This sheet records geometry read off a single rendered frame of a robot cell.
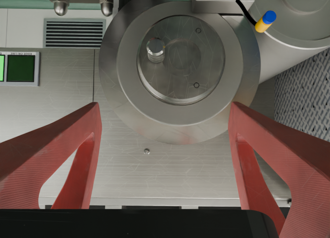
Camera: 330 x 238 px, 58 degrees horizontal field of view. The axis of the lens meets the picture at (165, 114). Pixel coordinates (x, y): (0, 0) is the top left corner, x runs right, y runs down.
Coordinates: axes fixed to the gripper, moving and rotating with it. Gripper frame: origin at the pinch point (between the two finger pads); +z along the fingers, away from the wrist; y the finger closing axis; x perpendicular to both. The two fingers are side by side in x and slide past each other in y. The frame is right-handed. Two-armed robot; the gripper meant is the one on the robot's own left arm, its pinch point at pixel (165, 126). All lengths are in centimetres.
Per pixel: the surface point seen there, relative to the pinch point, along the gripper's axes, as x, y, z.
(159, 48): 1.4, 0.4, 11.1
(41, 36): 103, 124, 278
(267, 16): -0.9, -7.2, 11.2
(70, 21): 91, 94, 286
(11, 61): 19, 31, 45
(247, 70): 4.9, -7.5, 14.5
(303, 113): 15.9, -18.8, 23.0
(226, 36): 2.4, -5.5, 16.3
